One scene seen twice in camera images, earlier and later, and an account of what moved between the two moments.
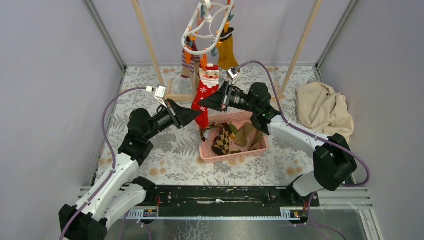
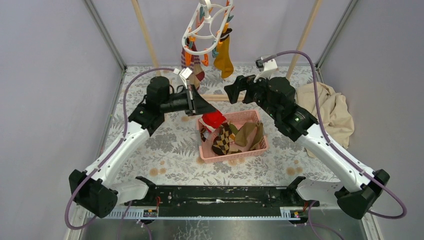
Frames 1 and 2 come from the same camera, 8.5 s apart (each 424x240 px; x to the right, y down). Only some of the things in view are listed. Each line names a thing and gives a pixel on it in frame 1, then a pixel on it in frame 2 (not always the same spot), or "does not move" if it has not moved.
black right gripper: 220,100 -> 244,83
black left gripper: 181,116 -> 200,107
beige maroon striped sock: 191,59 does not move
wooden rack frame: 168,94 does not move
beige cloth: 319,108 does not move
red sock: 208,83 -> 214,119
